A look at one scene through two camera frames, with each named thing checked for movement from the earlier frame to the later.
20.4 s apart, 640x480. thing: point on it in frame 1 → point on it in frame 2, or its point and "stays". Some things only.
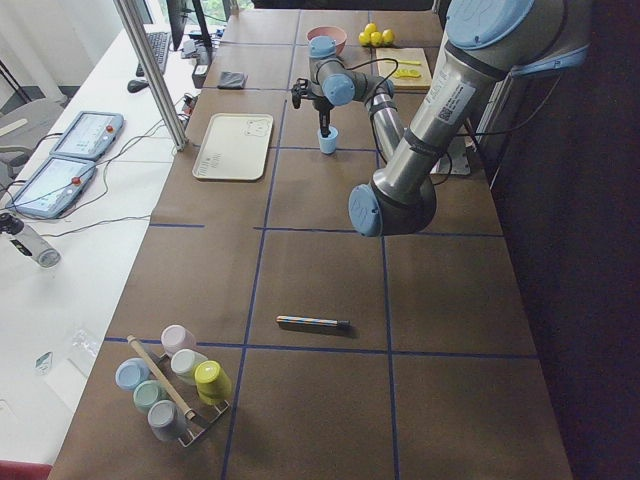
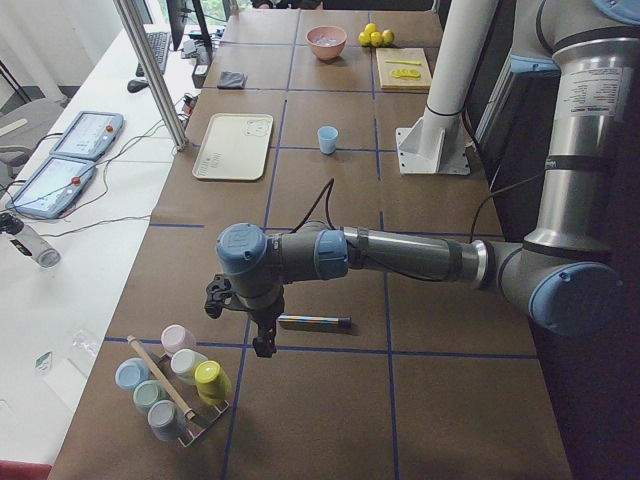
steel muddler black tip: [312, 320] stays
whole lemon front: [375, 38] stays
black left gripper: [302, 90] → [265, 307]
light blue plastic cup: [328, 145] stays
